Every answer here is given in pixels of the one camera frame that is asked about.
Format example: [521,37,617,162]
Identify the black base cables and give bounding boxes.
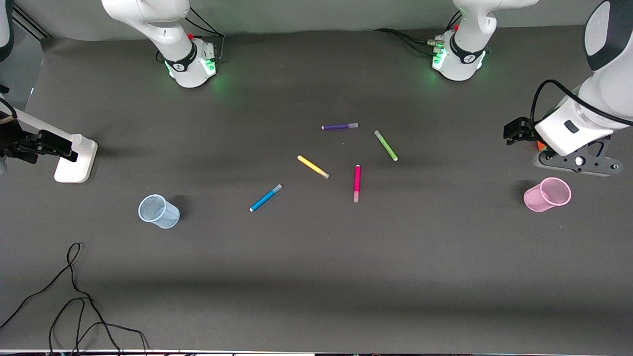
[183,7,226,63]
[373,27,442,55]

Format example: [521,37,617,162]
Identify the dark grey table mat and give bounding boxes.
[0,22,633,354]

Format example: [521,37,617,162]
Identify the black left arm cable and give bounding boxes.
[530,79,633,127]

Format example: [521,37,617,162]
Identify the blue marker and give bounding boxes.
[249,184,283,212]

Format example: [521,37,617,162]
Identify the aluminium frame rail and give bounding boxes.
[12,5,50,40]

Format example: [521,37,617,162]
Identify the thin black loose cable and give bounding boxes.
[0,242,149,355]

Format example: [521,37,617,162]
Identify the black right base cables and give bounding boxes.
[183,7,226,63]

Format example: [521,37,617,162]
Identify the blue mesh cup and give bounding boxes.
[138,194,181,229]

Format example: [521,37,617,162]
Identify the green marker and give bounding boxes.
[374,130,399,162]

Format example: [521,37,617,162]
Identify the yellow marker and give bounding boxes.
[297,155,330,179]

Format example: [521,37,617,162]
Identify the white desk stand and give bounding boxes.
[0,99,98,183]

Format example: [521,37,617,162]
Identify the black left base cables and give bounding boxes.
[373,27,442,55]

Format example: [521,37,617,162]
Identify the pink mesh cup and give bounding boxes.
[524,177,572,213]

